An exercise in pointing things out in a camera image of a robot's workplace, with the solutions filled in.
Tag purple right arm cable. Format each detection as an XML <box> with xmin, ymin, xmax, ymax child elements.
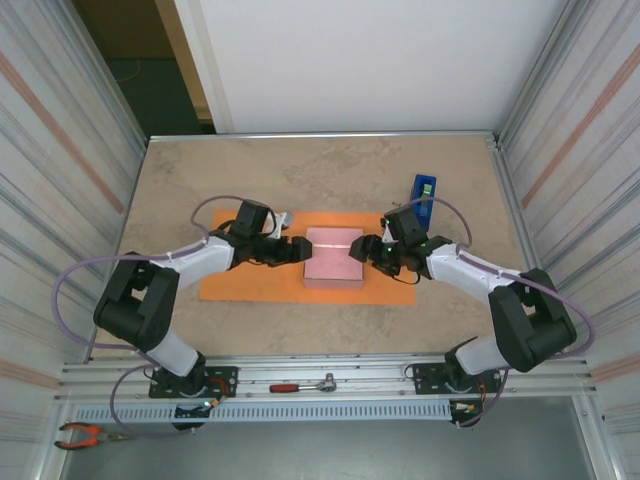
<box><xmin>407</xmin><ymin>196</ymin><xmax>597</xmax><ymax>429</ymax></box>

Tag orange wrapping paper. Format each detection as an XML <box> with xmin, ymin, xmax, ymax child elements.
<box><xmin>198</xmin><ymin>209</ymin><xmax>418</xmax><ymax>306</ymax></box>

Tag orange-handled pliers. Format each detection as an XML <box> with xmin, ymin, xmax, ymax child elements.
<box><xmin>53</xmin><ymin>422</ymin><xmax>137</xmax><ymax>451</ymax></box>

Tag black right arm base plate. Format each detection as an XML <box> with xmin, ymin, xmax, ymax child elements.
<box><xmin>411</xmin><ymin>360</ymin><xmax>503</xmax><ymax>397</ymax></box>

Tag blue tape dispenser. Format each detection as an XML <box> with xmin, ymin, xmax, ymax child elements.
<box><xmin>409</xmin><ymin>173</ymin><xmax>439</xmax><ymax>234</ymax></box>

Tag grey slotted cable duct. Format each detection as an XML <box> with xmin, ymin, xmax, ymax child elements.
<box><xmin>72</xmin><ymin>401</ymin><xmax>454</xmax><ymax>424</ymax></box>

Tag aluminium table edge rail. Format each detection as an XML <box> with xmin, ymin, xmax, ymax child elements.
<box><xmin>147</xmin><ymin>129</ymin><xmax>502</xmax><ymax>150</ymax></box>

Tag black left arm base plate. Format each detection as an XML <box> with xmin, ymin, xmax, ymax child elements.
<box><xmin>148</xmin><ymin>365</ymin><xmax>239</xmax><ymax>400</ymax></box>

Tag pink gift box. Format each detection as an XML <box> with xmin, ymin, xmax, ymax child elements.
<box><xmin>303</xmin><ymin>227</ymin><xmax>365</xmax><ymax>291</ymax></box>

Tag orange floor cable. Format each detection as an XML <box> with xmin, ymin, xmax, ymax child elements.
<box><xmin>115</xmin><ymin>58</ymin><xmax>140</xmax><ymax>85</ymax></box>

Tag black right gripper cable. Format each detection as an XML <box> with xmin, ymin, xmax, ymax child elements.
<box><xmin>374</xmin><ymin>263</ymin><xmax>422</xmax><ymax>287</ymax></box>

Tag red-handled ratchet wrench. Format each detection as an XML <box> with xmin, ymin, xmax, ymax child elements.
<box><xmin>269</xmin><ymin>372</ymin><xmax>339</xmax><ymax>394</ymax></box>

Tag aluminium frame corner post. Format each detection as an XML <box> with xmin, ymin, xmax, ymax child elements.
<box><xmin>492</xmin><ymin>0</ymin><xmax>589</xmax><ymax>151</ymax></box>
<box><xmin>53</xmin><ymin>0</ymin><xmax>151</xmax><ymax>147</ymax></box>

